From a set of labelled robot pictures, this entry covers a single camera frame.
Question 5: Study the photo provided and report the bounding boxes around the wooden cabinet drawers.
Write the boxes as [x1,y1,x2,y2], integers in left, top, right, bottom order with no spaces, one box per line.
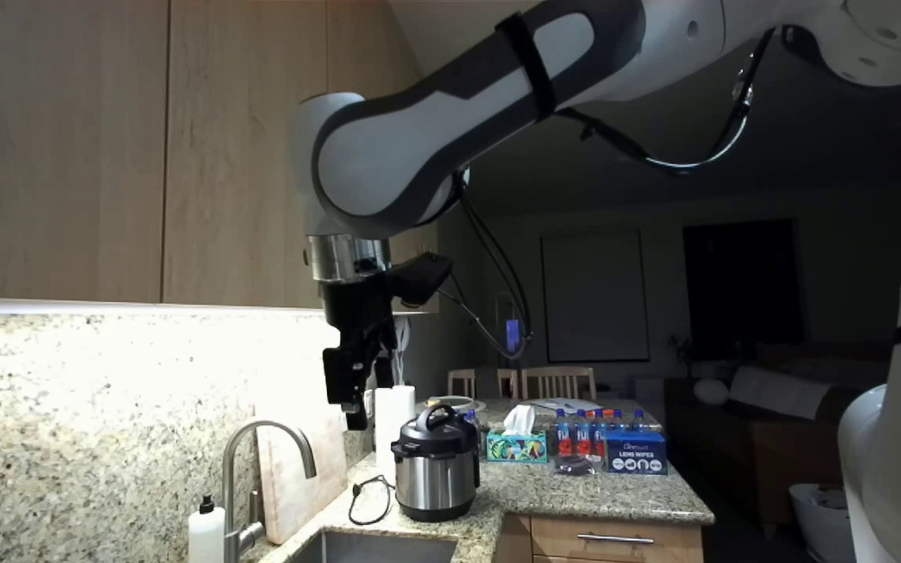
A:
[492,510,707,563]

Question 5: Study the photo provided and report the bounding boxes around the steel drawer handle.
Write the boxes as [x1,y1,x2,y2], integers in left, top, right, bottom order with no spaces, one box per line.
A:
[574,530,657,546]

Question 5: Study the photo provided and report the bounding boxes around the dark sofa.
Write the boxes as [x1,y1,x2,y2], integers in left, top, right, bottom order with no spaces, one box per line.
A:
[667,348,890,534]

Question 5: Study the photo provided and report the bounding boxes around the stainless steel sink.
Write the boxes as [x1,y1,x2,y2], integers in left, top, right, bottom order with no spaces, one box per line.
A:
[285,524,476,563]

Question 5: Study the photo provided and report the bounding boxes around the long white pillow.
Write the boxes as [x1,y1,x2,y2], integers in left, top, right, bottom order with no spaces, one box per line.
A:
[730,363,836,421]

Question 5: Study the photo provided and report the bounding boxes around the blue printed box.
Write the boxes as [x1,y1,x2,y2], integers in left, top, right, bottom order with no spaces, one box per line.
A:
[604,411,672,478]

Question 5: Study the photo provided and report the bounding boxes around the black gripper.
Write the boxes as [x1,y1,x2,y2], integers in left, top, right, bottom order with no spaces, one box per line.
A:
[320,279,402,436]

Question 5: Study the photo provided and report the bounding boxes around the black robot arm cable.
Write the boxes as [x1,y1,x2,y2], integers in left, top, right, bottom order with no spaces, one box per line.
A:
[454,24,799,363]

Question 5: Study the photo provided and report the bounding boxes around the white paper towel roll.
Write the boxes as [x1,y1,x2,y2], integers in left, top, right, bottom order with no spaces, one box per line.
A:
[369,381,419,484]

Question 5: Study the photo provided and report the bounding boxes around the dark wall window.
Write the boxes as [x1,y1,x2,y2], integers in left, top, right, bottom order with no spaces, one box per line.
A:
[680,216,808,350]

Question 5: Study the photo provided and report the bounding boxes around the wooden upper wall cabinets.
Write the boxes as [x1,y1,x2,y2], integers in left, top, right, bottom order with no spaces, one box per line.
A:
[0,0,443,308]

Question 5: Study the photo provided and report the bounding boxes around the wooden dining chair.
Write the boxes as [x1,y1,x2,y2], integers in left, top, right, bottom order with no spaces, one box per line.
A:
[443,365,483,399]
[519,363,601,402]
[494,365,521,402]

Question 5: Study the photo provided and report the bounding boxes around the white soap bottle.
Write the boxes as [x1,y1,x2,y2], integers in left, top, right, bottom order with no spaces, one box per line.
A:
[183,494,231,563]

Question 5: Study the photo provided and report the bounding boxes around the grey wall picture frame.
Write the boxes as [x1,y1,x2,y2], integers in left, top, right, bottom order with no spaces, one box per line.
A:
[539,229,653,365]

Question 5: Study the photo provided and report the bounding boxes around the black cooker power cable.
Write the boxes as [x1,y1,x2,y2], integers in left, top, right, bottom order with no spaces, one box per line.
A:
[343,472,398,527]

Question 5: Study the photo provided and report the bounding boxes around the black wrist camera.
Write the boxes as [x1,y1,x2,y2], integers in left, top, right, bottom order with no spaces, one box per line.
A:
[382,250,456,313]

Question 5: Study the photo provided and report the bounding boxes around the blue glowing small device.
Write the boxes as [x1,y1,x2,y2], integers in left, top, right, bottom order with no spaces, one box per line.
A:
[500,316,529,354]

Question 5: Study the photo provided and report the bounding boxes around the round white pillow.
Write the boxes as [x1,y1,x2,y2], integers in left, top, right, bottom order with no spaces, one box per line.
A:
[692,374,736,411]

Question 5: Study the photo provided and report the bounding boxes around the curved steel faucet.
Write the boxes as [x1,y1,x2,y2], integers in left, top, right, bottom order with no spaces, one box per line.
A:
[218,417,320,563]

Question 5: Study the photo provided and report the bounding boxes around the teal tissue box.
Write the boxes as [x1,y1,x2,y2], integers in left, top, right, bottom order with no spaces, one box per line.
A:
[483,402,555,465]

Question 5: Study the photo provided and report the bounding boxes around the red drink bottles pack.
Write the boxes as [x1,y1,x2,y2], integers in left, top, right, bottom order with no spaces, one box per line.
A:
[549,402,619,478]

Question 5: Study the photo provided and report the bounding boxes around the steel pressure cooker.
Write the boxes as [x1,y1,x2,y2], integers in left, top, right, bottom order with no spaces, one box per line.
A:
[388,399,484,524]

